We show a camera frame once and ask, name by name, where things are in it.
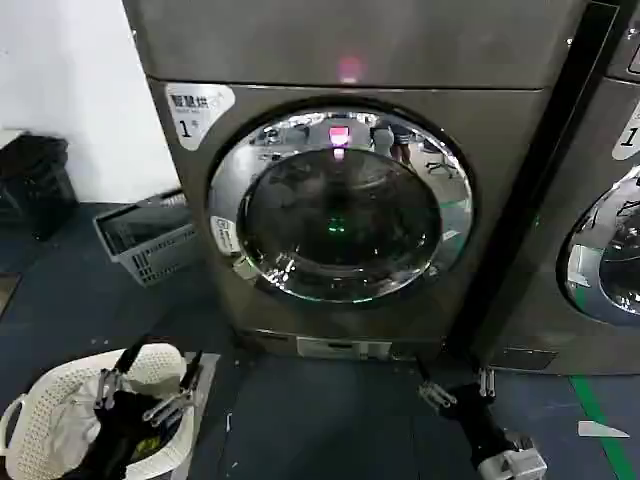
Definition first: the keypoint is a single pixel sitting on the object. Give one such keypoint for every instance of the black plastic crate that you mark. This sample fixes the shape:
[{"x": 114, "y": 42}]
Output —
[{"x": 35, "y": 190}]

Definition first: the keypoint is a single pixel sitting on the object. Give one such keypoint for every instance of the round glass dryer door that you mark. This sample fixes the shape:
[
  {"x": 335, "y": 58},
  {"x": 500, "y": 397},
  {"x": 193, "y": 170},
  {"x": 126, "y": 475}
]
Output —
[
  {"x": 615, "y": 250},
  {"x": 340, "y": 210}
]

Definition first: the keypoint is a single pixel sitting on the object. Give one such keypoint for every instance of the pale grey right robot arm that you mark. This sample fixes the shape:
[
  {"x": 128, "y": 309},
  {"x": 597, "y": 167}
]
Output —
[{"x": 515, "y": 462}]

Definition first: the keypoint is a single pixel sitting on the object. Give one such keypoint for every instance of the green floor tape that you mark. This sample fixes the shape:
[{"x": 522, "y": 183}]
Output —
[{"x": 592, "y": 415}]

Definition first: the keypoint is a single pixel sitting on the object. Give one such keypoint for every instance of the grey slotted plastic basket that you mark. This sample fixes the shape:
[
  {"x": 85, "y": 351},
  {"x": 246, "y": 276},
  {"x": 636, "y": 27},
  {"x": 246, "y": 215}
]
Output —
[{"x": 150, "y": 260}]

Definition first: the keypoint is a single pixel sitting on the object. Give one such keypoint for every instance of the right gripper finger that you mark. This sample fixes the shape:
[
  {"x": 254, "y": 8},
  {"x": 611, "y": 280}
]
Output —
[
  {"x": 437, "y": 397},
  {"x": 486, "y": 384}
]

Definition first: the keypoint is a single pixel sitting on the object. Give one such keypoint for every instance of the white perforated laundry basket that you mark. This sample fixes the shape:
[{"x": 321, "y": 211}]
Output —
[{"x": 55, "y": 395}]

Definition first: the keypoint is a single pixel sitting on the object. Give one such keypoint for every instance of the white paper scrap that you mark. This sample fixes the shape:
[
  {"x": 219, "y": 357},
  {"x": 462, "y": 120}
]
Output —
[{"x": 595, "y": 430}]

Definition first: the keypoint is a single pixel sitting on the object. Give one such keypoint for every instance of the dark garment with yellow print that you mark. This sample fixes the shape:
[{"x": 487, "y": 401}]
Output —
[{"x": 156, "y": 441}]

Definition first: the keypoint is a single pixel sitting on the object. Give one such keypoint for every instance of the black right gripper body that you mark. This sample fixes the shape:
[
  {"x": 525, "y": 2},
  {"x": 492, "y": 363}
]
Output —
[{"x": 477, "y": 425}]

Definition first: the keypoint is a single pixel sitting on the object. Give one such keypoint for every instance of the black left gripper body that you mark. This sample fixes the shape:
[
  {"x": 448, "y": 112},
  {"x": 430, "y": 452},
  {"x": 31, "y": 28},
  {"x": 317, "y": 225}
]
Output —
[{"x": 117, "y": 435}]

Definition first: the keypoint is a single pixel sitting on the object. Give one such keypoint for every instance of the white cloth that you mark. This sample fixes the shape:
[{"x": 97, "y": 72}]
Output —
[{"x": 70, "y": 425}]

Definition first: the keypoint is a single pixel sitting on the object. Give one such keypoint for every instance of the grey front-load dryer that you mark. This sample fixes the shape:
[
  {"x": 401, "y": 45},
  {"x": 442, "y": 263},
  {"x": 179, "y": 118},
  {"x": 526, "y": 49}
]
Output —
[
  {"x": 575, "y": 200},
  {"x": 350, "y": 50}
]

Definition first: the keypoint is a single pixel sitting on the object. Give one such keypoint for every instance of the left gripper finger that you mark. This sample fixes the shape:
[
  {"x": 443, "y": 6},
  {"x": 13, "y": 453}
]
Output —
[
  {"x": 110, "y": 387},
  {"x": 167, "y": 406}
]

